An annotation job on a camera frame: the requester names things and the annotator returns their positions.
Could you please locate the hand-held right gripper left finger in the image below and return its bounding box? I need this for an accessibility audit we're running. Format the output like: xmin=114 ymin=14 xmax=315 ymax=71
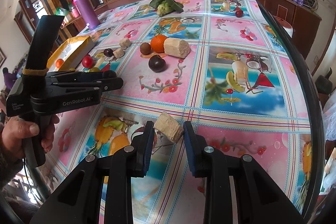
xmin=30 ymin=120 xmax=155 ymax=224

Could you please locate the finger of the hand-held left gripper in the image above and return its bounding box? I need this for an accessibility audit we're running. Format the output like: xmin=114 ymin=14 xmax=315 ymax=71
xmin=49 ymin=70 xmax=105 ymax=81
xmin=51 ymin=77 xmax=124 ymax=95

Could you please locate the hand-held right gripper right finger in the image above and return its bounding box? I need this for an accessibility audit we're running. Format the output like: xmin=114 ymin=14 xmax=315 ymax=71
xmin=183 ymin=121 xmax=306 ymax=224

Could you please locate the white foam tray yellow tape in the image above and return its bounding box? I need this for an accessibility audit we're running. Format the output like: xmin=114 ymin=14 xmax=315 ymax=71
xmin=47 ymin=35 xmax=95 ymax=71

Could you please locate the large sugarcane piece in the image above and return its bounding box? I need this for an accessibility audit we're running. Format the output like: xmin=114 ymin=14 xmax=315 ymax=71
xmin=163 ymin=37 xmax=191 ymax=58

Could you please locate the person's left forearm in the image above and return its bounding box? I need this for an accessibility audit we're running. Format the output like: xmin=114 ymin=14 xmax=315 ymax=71
xmin=0 ymin=145 xmax=25 ymax=190

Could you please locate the person's left hand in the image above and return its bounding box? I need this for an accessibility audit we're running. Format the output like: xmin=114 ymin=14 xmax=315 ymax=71
xmin=1 ymin=115 xmax=60 ymax=161

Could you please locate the small red tomato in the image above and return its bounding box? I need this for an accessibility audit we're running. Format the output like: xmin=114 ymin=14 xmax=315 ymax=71
xmin=81 ymin=55 xmax=94 ymax=68

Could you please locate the green snack packet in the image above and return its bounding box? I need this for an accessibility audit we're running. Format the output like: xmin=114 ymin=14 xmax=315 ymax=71
xmin=55 ymin=7 xmax=71 ymax=17

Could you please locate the purple insulated bottle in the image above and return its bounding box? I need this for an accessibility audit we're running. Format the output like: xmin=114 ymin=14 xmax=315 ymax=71
xmin=71 ymin=0 xmax=101 ymax=30

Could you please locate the green leafy vegetable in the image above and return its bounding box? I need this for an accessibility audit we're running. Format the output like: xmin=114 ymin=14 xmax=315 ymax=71
xmin=150 ymin=0 xmax=184 ymax=16

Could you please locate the fruit print tablecloth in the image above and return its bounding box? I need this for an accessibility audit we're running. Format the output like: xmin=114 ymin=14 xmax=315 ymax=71
xmin=25 ymin=0 xmax=319 ymax=224

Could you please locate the white plastic bag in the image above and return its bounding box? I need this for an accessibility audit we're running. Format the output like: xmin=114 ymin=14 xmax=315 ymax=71
xmin=323 ymin=98 xmax=336 ymax=140

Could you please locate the white jar red lid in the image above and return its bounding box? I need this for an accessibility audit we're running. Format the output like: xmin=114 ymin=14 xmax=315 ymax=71
xmin=273 ymin=15 xmax=294 ymax=38

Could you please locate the brown wooden cabinet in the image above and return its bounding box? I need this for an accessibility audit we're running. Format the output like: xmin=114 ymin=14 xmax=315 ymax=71
xmin=13 ymin=0 xmax=322 ymax=62

